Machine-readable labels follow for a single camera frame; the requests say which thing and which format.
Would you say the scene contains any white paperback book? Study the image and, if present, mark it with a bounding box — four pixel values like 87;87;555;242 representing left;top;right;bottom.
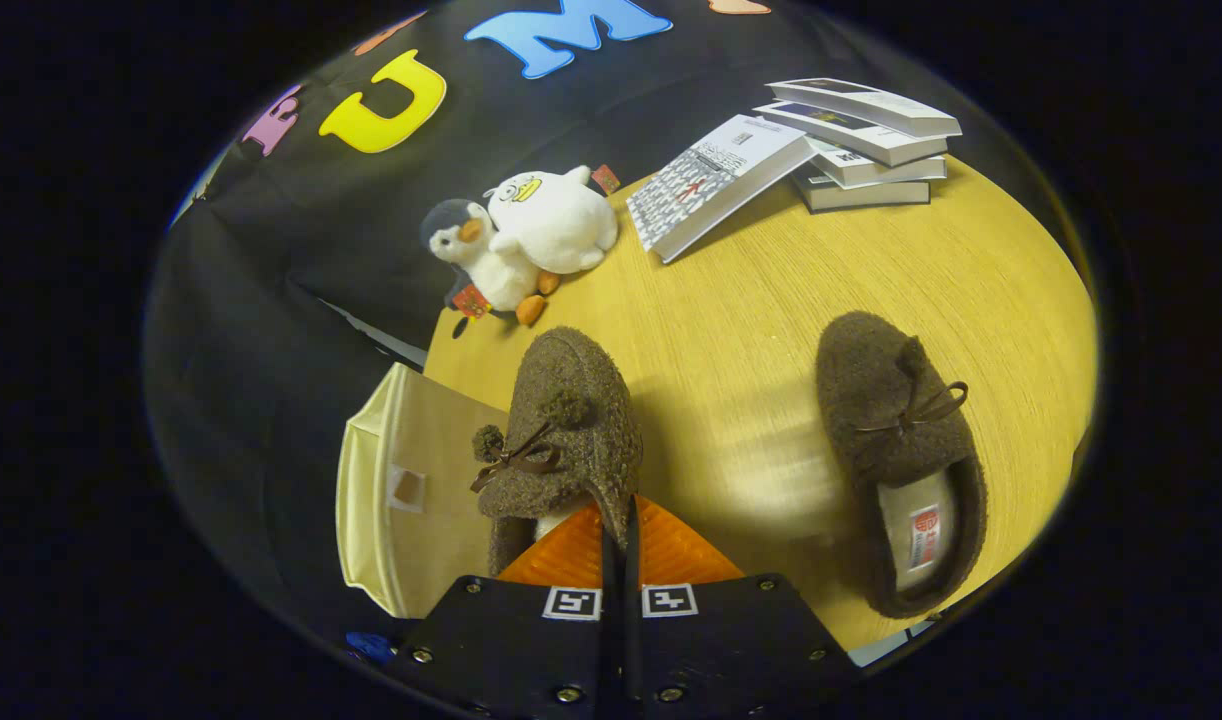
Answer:
811;140;947;188

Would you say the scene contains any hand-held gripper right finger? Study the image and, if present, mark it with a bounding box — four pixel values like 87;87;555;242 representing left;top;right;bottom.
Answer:
626;495;862;720

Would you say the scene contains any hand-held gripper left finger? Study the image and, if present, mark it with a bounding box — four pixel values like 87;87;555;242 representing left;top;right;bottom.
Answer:
386;500;620;720

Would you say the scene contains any beige fabric storage box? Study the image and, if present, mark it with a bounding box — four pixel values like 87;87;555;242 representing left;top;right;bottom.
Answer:
335;362;512;619

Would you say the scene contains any brown fuzzy slipper shoe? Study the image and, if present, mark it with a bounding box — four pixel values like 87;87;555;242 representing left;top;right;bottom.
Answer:
469;325;644;578
814;310;989;619

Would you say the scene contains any dark grey book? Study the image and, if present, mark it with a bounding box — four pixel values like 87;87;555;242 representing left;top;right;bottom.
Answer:
793;165;932;213

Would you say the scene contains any black backdrop cloth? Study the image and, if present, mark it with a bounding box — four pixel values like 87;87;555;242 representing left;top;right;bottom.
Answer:
141;0;972;641

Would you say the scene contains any white book blue cover picture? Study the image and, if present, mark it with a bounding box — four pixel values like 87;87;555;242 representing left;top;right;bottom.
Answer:
753;101;949;167

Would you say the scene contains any white duck plush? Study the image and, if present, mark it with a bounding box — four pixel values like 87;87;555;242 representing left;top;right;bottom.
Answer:
483;165;622;276

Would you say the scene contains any grey white penguin plush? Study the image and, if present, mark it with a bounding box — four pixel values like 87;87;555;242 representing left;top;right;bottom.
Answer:
420;198;562;328

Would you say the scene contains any patterned cover book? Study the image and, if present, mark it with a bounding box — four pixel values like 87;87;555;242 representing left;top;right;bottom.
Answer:
626;114;817;265

